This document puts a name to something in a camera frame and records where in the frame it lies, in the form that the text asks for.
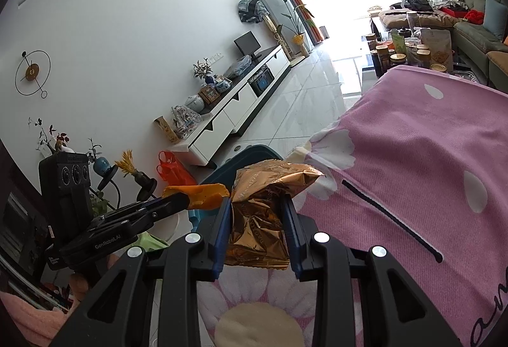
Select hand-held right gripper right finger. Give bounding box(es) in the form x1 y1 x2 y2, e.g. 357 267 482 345
282 197 463 347

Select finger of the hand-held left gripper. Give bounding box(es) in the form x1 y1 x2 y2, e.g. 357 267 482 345
102 198 191 231
94 189 187 219

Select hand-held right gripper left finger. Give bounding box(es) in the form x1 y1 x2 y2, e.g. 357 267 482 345
50 197 233 347

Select orange peel strip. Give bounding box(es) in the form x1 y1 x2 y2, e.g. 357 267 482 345
163 183 231 211

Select gold foil wrapper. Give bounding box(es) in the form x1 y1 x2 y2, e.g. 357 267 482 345
224 162 325 271

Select blue plastic bin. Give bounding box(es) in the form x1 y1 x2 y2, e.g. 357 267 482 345
188 144 288 234

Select person's left forearm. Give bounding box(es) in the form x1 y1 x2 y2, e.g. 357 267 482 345
0 289 76 347

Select person's left hand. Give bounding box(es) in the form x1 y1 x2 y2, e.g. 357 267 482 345
69 252 120 304

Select orange plastic bag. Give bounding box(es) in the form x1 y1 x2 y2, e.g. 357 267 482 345
156 150 197 187

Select green leafy houseplant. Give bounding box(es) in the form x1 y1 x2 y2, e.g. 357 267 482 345
89 192 112 217

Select yellow wheat bunch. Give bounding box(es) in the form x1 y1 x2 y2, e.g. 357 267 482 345
115 149 140 179

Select gold patterned box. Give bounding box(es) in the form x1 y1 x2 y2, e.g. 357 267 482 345
153 116 180 145

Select red flower twigs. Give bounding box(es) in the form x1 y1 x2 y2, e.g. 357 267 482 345
27 116 70 153

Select clear plastic package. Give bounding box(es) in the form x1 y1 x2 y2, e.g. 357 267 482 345
171 104 202 140

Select white ceramic jar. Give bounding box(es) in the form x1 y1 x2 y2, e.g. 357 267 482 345
185 93 205 114

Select white tv cabinet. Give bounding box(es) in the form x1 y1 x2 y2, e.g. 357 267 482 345
174 45 291 167

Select blue vase with twigs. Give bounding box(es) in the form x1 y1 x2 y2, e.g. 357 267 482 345
193 57 215 86

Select crumpled plastic bag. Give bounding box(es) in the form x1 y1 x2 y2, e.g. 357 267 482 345
224 54 253 79

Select pink floral blanket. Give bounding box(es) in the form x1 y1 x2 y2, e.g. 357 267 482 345
196 65 508 347

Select black monitor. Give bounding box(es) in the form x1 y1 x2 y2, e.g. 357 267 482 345
233 30 262 57

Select tall plant in yellow pot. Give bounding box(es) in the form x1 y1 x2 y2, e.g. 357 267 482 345
265 0 314 56

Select cloth covered fan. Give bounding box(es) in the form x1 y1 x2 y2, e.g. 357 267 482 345
237 0 268 24

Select dark coffee table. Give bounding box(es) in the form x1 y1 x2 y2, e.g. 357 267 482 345
360 11 478 83

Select group of glass jars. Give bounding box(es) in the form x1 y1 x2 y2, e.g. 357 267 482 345
364 9 431 78

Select kraft paper bag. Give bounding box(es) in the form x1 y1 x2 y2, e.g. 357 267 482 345
420 27 453 72

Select green brown sofa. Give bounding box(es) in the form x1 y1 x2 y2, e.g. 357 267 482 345
377 0 508 91

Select pile of clothes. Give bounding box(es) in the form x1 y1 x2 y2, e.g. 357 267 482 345
391 0 485 24

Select blue grey cushion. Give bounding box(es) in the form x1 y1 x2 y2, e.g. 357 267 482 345
483 0 508 39

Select round wall clock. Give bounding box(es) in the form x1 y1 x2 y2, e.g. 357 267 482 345
15 50 52 99

